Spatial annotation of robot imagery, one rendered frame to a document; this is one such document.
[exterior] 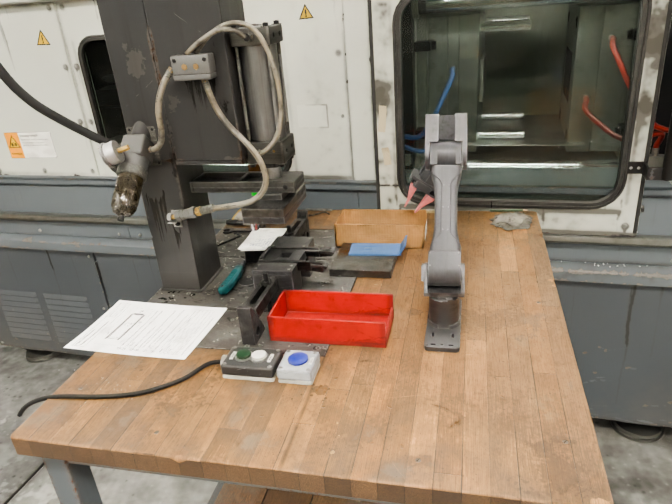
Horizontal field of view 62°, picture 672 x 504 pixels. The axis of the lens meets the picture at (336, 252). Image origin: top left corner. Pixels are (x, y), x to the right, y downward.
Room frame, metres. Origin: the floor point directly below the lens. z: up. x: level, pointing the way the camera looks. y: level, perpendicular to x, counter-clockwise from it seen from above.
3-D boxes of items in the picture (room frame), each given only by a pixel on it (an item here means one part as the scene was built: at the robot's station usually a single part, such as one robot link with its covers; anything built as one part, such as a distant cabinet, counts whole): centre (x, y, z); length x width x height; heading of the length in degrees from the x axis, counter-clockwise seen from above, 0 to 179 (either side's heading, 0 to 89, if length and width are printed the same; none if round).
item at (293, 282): (1.27, 0.13, 0.94); 0.20 x 0.10 x 0.07; 165
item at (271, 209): (1.28, 0.20, 1.22); 0.26 x 0.18 x 0.30; 75
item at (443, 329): (1.02, -0.22, 0.94); 0.20 x 0.07 x 0.08; 165
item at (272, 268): (1.27, 0.13, 0.98); 0.20 x 0.10 x 0.01; 165
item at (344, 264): (1.35, -0.08, 0.91); 0.17 x 0.16 x 0.02; 165
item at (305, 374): (0.89, 0.09, 0.90); 0.07 x 0.07 x 0.06; 75
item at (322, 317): (1.04, 0.02, 0.93); 0.25 x 0.12 x 0.06; 75
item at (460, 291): (1.03, -0.22, 1.00); 0.09 x 0.06 x 0.06; 77
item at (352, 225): (1.50, -0.14, 0.93); 0.25 x 0.13 x 0.08; 75
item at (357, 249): (1.38, -0.12, 0.93); 0.15 x 0.07 x 0.03; 78
